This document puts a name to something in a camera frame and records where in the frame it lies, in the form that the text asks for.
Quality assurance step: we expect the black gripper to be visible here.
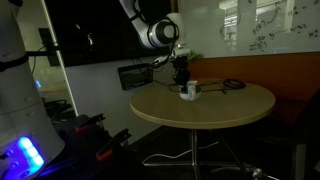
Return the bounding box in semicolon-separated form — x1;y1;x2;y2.
171;55;191;93

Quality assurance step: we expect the white ceramic cup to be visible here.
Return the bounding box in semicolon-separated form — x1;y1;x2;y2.
178;79;203;102

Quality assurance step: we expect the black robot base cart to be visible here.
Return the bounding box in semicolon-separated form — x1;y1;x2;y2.
34;114;148;180

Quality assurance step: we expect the round wooden table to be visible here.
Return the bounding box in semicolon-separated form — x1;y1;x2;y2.
129;78;277;180

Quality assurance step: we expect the whiteboard with writing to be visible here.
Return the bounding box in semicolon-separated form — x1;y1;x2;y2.
177;0;320;60

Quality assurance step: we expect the orange upholstered bench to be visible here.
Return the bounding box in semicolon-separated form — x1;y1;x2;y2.
186;51;320;128

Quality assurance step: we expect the long black cable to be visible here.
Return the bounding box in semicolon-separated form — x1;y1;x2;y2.
168;78;228;95

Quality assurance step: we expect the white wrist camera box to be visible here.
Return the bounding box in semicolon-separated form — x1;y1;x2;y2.
172;48;192;58

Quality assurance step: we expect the white wrist cable connector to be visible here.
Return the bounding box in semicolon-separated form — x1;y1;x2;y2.
151;55;175;69

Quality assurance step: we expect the coiled black cable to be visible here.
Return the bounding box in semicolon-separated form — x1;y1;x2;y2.
222;78;247;90

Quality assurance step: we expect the black wire wall basket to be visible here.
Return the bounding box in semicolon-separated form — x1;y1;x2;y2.
117;63;155;92

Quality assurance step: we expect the white floor cable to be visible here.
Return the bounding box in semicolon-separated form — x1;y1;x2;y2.
141;141;220;166

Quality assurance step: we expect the black clamp with orange handle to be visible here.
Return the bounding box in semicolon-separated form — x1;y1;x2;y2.
95;128;132;163
75;113;107;134

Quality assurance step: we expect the large black wall screen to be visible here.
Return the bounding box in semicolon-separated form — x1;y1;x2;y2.
43;0;175;68

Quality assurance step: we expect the black cable bundle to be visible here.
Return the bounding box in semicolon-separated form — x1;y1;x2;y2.
42;99;73;118

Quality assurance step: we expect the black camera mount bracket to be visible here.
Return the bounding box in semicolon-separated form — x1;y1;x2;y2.
19;27;63;67

